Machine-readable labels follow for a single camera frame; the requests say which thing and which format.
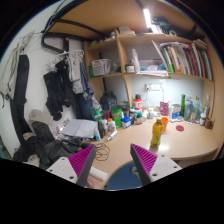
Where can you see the white jar with blue cap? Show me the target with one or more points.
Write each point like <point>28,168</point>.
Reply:
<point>126,122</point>

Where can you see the orange plastic cup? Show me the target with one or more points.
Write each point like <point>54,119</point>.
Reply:
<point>165,124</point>

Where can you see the brown mug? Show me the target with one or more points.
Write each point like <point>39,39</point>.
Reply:
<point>209,123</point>

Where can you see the grey paper stack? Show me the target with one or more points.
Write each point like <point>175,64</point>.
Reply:
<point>80,128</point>

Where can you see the white bottle with orange cap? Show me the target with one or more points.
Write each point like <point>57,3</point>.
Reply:
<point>111,125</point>

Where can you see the brown jar with white lid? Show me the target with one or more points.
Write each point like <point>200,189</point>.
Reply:
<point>202,120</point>

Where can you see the black container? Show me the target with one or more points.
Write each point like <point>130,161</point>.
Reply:
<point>108,101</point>

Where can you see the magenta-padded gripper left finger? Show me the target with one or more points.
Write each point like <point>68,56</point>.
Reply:
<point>63,168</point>

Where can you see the black hanging clothes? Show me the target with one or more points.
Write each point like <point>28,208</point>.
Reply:
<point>55,93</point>

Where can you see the black metal frame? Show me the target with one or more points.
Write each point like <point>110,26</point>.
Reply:
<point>53,48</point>

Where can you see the white and blue box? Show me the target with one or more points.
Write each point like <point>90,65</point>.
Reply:
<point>175,111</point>

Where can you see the silver metal canister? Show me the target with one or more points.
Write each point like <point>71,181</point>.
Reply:
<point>112,135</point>

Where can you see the yellow drink bottle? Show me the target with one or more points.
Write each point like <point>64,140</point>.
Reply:
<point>156,133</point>

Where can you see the ceiling tube light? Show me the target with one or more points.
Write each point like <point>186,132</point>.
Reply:
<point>147,18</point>

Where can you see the black hanging trousers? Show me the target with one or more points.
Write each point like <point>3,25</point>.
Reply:
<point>20,96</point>

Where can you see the green glass bottle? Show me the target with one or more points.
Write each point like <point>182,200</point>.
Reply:
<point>183,105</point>

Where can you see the red and white canister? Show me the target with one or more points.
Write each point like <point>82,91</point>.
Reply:
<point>137,103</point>

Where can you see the grey shaker bottle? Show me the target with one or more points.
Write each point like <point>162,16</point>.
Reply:
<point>188,110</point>

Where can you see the green plastic jar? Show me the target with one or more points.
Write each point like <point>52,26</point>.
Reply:
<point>116,114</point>

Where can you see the blue seat cushion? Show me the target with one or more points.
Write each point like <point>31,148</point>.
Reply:
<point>121,176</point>

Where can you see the flat round red coaster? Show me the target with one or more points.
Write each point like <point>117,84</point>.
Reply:
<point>180,128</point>

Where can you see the black bag pile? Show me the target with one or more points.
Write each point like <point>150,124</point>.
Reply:
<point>50,148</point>

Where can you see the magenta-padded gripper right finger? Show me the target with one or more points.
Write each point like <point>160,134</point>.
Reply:
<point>160,166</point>

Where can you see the dark blue hanging jacket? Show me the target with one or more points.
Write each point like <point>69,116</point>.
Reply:
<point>86,93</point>

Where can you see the light grey hanging coat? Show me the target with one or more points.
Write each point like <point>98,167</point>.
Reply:
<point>11,70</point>

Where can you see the magenta pouch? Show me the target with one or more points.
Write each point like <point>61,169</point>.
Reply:
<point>164,108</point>

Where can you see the white wall socket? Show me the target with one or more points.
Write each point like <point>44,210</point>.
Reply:
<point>154,87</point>

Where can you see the grey hanging garment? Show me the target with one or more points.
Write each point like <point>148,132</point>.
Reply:
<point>75,75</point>

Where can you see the clear glass bottle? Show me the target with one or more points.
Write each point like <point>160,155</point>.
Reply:
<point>207,106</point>

